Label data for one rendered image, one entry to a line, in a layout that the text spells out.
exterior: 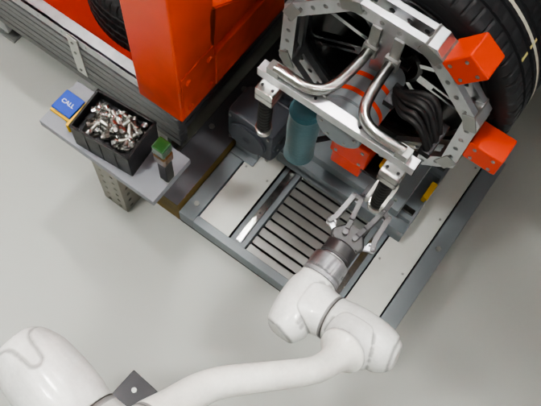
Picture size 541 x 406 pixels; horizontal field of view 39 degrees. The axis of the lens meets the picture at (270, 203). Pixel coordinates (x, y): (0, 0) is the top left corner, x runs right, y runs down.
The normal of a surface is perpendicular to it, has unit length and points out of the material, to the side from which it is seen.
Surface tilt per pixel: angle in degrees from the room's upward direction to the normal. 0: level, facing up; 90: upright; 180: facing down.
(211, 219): 0
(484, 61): 35
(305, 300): 11
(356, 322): 27
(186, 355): 0
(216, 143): 0
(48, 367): 15
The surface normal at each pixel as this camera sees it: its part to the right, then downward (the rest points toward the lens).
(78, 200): 0.05, -0.37
